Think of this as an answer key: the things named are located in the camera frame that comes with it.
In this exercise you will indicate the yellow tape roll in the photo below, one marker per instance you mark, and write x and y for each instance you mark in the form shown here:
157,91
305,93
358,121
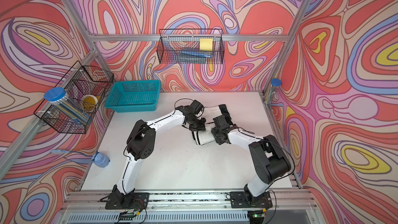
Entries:
89,103

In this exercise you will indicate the blue pen in wire basket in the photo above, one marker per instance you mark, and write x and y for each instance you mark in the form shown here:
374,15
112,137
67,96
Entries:
197,53

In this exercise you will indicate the blue cable connector on wall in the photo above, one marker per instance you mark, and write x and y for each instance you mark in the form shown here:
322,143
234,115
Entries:
59,152

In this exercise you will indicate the green circuit board right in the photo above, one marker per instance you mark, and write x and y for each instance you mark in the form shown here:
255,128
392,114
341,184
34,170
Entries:
256,214

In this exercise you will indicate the yellow sticky note pad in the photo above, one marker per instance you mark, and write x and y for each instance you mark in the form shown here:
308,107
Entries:
206,44

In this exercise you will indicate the black white checkered pillowcase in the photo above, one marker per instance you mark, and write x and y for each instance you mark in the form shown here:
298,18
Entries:
205,137

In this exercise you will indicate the clear jar with blue lid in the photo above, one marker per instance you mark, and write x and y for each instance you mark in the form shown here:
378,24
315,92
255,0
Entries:
62,105

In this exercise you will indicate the green circuit board left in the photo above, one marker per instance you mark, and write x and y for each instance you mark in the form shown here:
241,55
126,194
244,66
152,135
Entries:
127,216

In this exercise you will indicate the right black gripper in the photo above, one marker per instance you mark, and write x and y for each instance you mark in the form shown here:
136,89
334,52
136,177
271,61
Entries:
214,130

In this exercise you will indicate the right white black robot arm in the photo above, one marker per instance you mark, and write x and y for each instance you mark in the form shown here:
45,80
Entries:
269,159

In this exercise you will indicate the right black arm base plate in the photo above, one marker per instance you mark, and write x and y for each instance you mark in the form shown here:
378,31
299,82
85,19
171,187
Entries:
240,199

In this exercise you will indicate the small blue capped tube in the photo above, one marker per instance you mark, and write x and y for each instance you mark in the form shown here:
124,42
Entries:
275,83

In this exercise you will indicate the aluminium front rail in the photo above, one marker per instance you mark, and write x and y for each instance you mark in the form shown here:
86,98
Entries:
290,206

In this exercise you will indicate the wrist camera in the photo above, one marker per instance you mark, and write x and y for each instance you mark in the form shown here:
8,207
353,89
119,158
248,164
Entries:
220,120
196,107

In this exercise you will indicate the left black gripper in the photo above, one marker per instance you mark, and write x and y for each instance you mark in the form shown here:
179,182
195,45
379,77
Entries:
201,127

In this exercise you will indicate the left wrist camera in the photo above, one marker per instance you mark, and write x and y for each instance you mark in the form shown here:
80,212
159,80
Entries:
196,107

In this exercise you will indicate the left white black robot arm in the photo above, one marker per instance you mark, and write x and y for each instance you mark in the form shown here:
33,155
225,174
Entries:
141,141

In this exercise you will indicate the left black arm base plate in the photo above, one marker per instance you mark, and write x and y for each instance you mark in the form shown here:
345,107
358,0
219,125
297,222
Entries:
136,201

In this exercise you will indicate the green circuit board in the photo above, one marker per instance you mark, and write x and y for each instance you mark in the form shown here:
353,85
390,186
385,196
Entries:
127,216
256,214

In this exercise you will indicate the black wire basket on back wall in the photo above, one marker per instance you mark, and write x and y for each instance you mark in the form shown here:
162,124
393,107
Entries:
172,41

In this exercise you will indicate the black wire basket on left rail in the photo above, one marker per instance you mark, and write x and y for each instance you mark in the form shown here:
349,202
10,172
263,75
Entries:
79,81

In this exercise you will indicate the teal plastic basket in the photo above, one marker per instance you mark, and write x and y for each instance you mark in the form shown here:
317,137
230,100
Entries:
134,96

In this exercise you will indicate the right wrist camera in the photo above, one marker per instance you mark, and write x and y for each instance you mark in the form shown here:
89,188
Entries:
220,120

